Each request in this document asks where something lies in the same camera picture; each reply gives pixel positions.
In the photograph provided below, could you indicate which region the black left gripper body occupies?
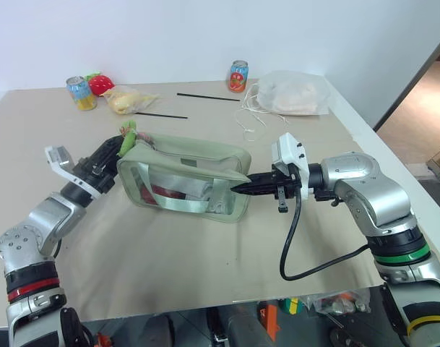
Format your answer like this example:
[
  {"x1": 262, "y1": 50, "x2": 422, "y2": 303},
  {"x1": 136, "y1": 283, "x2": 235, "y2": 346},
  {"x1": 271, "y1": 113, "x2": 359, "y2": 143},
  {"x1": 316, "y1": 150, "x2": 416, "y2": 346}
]
[{"x1": 72, "y1": 151, "x2": 116, "y2": 194}]

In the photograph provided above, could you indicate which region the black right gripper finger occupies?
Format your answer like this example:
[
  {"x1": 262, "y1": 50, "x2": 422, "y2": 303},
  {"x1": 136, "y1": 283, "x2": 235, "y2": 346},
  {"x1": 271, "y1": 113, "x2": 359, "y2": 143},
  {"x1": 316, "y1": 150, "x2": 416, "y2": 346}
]
[
  {"x1": 246, "y1": 173, "x2": 277, "y2": 186},
  {"x1": 229, "y1": 181, "x2": 278, "y2": 198}
]

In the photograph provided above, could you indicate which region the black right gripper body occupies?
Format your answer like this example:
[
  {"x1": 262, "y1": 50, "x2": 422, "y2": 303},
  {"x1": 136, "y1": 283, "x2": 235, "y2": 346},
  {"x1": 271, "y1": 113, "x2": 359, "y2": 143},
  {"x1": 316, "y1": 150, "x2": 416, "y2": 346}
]
[{"x1": 271, "y1": 163, "x2": 303, "y2": 215}]

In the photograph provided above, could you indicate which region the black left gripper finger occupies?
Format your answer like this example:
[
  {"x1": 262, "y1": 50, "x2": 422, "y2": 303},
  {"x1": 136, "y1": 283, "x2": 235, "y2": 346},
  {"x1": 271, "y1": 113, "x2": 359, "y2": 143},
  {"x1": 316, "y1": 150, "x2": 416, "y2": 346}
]
[
  {"x1": 100, "y1": 135, "x2": 129, "y2": 152},
  {"x1": 95, "y1": 145, "x2": 124, "y2": 164}
]

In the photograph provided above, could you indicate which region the green plush keychain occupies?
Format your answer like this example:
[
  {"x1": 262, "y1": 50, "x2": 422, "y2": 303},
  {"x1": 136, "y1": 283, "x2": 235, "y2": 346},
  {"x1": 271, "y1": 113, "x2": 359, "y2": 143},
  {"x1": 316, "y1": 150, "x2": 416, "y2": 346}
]
[{"x1": 118, "y1": 120, "x2": 139, "y2": 158}]

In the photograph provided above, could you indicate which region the green pouch with clear window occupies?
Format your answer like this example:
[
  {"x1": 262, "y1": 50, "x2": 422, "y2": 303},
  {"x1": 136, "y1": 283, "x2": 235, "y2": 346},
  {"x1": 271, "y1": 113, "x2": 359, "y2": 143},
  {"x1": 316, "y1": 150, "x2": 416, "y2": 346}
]
[{"x1": 116, "y1": 133, "x2": 253, "y2": 226}]

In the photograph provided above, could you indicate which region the red plush strawberry toy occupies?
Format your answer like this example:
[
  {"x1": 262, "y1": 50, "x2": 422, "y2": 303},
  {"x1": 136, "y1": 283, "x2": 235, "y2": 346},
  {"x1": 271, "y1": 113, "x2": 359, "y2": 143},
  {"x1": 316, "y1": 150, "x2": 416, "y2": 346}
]
[{"x1": 83, "y1": 69, "x2": 117, "y2": 98}]

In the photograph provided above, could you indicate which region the red item inside pouch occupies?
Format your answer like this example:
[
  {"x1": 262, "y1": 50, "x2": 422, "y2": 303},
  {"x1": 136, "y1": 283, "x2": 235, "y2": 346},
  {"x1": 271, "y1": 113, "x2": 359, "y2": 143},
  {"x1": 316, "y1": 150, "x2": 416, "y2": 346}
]
[{"x1": 137, "y1": 183, "x2": 187, "y2": 202}]

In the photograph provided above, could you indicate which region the clear bag with yellow contents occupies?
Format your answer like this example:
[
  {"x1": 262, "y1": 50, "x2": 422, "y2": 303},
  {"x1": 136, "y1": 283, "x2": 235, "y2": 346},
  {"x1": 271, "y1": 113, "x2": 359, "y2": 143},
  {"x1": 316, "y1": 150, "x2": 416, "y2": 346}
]
[{"x1": 101, "y1": 85, "x2": 160, "y2": 116}]

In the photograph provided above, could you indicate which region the short black tape strip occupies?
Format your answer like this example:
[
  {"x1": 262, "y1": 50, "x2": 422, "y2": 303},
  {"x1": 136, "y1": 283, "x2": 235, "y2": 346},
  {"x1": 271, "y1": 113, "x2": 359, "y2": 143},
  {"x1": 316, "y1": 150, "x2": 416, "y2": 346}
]
[{"x1": 134, "y1": 111, "x2": 189, "y2": 121}]

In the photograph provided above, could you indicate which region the yellow and blue drink can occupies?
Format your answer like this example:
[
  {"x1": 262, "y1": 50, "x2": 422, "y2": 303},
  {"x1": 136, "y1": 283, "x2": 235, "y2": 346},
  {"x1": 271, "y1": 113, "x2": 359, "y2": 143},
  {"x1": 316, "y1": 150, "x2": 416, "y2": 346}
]
[{"x1": 65, "y1": 75, "x2": 98, "y2": 112}]

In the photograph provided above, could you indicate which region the long black tape strip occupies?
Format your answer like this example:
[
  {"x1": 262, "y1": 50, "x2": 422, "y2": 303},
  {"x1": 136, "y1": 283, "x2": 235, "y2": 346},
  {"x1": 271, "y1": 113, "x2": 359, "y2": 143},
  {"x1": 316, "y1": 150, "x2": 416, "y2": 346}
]
[{"x1": 176, "y1": 92, "x2": 241, "y2": 103}]

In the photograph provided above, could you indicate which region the orange and blue drink can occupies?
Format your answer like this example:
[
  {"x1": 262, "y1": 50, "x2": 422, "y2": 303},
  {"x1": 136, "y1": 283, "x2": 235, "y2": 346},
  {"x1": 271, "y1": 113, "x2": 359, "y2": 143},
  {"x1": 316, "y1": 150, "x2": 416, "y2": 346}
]
[{"x1": 228, "y1": 59, "x2": 250, "y2": 93}]

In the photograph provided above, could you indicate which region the clear bag of small parts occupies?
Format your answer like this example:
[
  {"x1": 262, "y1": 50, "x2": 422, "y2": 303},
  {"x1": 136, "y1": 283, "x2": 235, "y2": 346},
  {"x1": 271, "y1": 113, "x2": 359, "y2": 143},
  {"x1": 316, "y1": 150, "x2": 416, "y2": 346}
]
[{"x1": 312, "y1": 288, "x2": 372, "y2": 316}]

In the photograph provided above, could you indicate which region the orange plastic tool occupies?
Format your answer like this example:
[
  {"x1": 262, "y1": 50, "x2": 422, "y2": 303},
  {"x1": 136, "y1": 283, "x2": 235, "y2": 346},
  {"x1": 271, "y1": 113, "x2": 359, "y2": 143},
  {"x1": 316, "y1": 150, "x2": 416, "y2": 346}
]
[{"x1": 256, "y1": 299, "x2": 282, "y2": 343}]

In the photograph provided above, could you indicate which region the dark rounded shape under table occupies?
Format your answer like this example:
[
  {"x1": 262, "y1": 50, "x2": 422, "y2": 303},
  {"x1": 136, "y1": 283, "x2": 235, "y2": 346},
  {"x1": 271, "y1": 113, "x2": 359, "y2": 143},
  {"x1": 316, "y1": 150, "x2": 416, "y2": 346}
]
[
  {"x1": 142, "y1": 313, "x2": 178, "y2": 347},
  {"x1": 204, "y1": 306, "x2": 259, "y2": 347}
]

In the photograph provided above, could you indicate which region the small orange object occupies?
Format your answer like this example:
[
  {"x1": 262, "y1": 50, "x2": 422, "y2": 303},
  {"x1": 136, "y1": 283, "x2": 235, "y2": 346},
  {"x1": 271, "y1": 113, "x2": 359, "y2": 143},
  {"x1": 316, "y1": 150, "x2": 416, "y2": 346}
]
[{"x1": 95, "y1": 331, "x2": 115, "y2": 347}]

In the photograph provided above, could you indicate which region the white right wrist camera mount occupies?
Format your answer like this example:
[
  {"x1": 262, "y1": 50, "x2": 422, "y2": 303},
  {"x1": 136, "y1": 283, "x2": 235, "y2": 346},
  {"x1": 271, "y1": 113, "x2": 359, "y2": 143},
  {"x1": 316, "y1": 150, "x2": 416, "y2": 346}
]
[{"x1": 270, "y1": 132, "x2": 311, "y2": 202}]

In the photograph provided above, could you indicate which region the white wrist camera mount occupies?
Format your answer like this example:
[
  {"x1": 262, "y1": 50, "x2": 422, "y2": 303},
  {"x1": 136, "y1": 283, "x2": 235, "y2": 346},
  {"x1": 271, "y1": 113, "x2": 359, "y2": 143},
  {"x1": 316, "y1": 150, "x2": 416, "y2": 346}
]
[
  {"x1": 44, "y1": 145, "x2": 103, "y2": 200},
  {"x1": 270, "y1": 132, "x2": 311, "y2": 202}
]

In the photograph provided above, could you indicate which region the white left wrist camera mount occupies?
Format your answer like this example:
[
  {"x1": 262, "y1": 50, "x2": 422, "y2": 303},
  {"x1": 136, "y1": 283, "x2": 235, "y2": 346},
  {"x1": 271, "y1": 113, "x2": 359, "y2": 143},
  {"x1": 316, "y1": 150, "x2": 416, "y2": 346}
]
[{"x1": 44, "y1": 145, "x2": 103, "y2": 200}]

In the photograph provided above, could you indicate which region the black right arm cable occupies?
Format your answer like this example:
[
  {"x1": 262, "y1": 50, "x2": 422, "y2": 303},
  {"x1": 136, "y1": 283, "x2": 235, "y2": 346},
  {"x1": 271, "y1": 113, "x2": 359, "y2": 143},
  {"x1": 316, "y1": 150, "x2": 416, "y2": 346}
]
[{"x1": 280, "y1": 194, "x2": 372, "y2": 282}]

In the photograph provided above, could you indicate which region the white mesh drawstring bag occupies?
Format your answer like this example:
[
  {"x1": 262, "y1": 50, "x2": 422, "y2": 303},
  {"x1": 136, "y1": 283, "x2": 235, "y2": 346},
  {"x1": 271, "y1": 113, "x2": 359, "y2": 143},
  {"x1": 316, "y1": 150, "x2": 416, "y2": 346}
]
[{"x1": 234, "y1": 69, "x2": 332, "y2": 142}]

